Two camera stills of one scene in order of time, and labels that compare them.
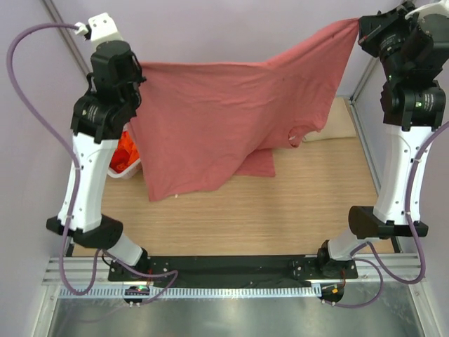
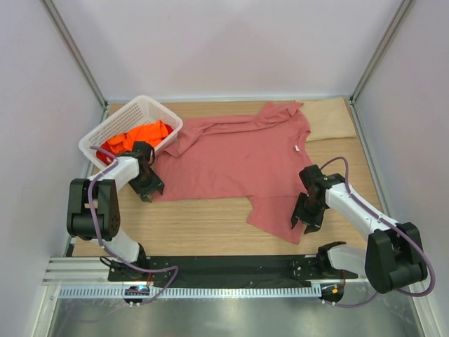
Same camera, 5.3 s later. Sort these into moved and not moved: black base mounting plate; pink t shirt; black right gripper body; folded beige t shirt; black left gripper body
Moved: pink t shirt; black left gripper body; black right gripper body
Not moved: folded beige t shirt; black base mounting plate
